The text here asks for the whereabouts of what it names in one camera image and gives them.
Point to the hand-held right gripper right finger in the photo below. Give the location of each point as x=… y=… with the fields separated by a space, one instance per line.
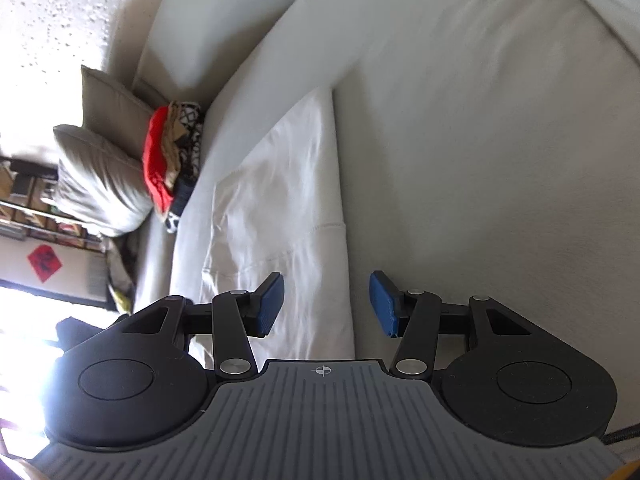
x=382 y=302

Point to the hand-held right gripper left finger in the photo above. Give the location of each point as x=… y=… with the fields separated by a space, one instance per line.
x=270 y=305

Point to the white t-shirt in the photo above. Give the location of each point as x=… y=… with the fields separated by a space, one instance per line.
x=280 y=185

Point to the dark navy garment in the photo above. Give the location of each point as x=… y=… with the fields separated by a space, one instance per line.
x=181 y=195

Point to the grey yellow bag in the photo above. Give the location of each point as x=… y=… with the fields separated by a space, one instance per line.
x=120 y=280

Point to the grey sofa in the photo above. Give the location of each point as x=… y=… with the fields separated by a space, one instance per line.
x=450 y=135

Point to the black white patterned garment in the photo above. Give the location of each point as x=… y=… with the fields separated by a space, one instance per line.
x=192 y=130

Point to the dark object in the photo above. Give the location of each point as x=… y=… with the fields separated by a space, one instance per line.
x=80 y=332

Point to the tan garment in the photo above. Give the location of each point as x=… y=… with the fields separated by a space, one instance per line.
x=175 y=135

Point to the light grey throw pillow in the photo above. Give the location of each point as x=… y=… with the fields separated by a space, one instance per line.
x=100 y=190

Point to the red paper decoration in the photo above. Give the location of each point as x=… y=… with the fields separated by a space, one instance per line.
x=44 y=262

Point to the bookshelf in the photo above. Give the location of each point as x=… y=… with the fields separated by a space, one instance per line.
x=35 y=210

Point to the bright glass door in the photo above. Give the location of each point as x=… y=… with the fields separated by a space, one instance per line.
x=20 y=360

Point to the olive grey throw pillow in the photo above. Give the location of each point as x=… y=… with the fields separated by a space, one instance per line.
x=112 y=95

